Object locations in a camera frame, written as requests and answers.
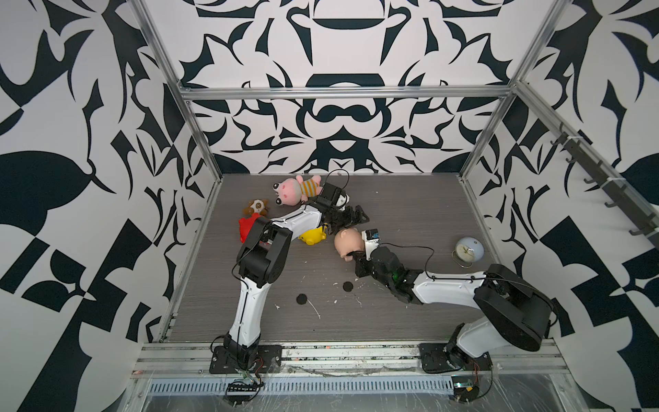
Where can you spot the pink striped plush toy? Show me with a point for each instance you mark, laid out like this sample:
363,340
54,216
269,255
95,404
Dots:
293,191

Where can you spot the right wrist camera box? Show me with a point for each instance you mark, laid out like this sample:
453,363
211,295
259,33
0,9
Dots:
371,241

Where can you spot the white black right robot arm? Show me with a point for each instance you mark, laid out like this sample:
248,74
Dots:
513,312

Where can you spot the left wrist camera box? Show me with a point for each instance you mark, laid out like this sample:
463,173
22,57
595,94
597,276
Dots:
332,197

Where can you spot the right base circuit board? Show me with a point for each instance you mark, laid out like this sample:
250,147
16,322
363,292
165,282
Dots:
466,389

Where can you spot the brown white small plush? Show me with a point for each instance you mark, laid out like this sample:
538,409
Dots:
257,206

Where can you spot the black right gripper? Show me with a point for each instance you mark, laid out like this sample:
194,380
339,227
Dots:
359,263

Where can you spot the pink piggy bank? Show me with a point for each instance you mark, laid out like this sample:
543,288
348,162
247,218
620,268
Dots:
348,242

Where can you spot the base circuit board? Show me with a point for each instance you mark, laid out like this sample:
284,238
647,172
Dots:
466,389
239,392

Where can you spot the red piggy bank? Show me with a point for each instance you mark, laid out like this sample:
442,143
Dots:
246,224

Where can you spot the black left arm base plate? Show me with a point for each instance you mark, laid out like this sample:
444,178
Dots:
260,359

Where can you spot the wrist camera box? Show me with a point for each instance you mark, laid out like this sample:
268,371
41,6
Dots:
371,241
332,197

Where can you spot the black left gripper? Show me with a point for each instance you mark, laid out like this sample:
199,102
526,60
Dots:
350,221

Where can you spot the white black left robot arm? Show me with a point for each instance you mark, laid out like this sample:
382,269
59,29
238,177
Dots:
262,259

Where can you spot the aluminium frame front rail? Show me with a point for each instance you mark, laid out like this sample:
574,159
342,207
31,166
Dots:
192,360

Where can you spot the black wall hook rail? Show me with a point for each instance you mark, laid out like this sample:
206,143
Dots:
602,175

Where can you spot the yellow piggy bank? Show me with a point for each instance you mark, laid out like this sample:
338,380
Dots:
314,236

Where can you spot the left base circuit board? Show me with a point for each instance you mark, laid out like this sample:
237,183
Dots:
239,392

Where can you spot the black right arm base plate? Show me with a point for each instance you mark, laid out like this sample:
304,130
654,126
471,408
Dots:
440,358

